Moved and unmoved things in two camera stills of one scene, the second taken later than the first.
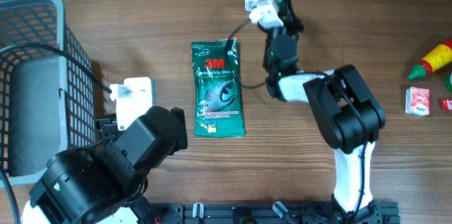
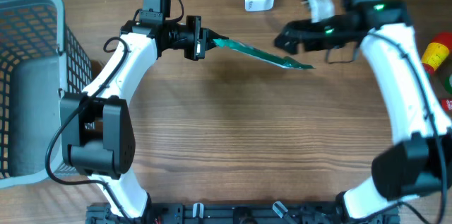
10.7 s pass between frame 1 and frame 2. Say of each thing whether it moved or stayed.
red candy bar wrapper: stayed
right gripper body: moved
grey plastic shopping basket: stayed
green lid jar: stayed
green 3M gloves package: moved
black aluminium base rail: stayed
